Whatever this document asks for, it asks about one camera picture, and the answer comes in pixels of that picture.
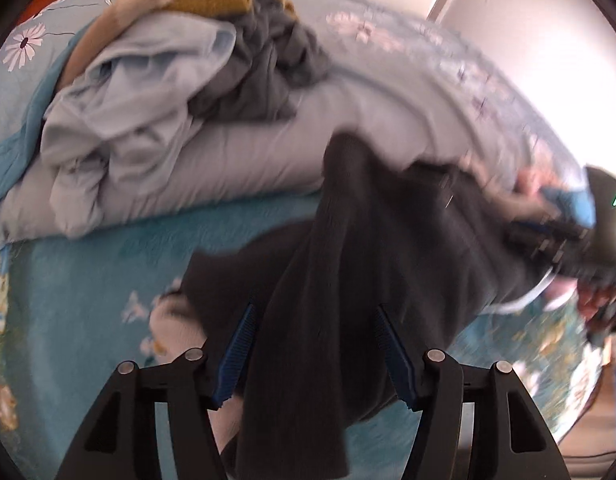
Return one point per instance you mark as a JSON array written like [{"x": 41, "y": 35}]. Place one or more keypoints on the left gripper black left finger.
[{"x": 118, "y": 438}]

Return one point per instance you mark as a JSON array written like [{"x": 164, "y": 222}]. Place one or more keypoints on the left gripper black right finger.
[{"x": 476, "y": 423}]

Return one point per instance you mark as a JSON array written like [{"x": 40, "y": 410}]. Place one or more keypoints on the dark grey fleece jacket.
[{"x": 422, "y": 245}]

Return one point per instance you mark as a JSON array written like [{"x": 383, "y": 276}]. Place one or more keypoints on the person's right hand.
[{"x": 597, "y": 305}]

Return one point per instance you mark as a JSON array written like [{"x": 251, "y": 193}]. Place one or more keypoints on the teal blue cloth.
[{"x": 31, "y": 65}]

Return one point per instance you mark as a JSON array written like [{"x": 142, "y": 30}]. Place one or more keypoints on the light blue crumpled garment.
[{"x": 125, "y": 120}]

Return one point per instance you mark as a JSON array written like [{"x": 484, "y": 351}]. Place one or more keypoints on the dark grey crumpled garment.
[{"x": 274, "y": 54}]

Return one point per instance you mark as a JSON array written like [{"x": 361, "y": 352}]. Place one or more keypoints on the beige pink garment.
[{"x": 113, "y": 21}]

